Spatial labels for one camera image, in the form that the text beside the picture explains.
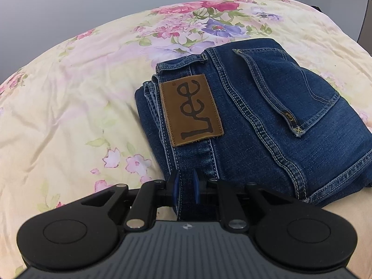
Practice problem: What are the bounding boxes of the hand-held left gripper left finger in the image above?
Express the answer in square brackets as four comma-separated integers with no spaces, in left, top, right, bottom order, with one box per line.
[81,171,180,232]

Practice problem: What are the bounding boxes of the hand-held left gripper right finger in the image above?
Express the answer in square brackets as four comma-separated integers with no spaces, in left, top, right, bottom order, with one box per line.
[191,170,291,232]

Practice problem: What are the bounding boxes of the floral yellow blanket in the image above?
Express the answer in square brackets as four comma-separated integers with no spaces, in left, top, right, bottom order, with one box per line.
[0,0,372,279]

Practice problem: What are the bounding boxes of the blue denim pants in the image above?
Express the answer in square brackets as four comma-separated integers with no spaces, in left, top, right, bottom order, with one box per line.
[134,38,372,222]

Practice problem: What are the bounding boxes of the dark furniture panel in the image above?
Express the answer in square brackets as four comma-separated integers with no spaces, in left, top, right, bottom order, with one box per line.
[358,0,372,55]

